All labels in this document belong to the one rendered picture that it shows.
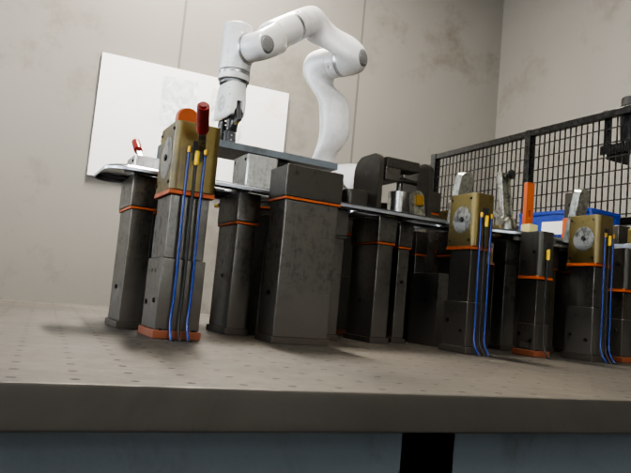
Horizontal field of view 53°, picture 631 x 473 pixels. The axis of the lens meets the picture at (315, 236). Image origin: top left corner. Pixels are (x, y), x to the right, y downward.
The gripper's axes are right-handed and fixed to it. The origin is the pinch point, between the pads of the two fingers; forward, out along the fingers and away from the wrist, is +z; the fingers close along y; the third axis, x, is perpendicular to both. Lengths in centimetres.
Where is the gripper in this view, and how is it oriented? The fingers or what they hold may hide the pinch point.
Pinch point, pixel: (227, 140)
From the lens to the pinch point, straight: 172.5
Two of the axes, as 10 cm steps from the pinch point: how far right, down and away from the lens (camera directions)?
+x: 8.3, 1.3, 5.5
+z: -0.9, 9.9, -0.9
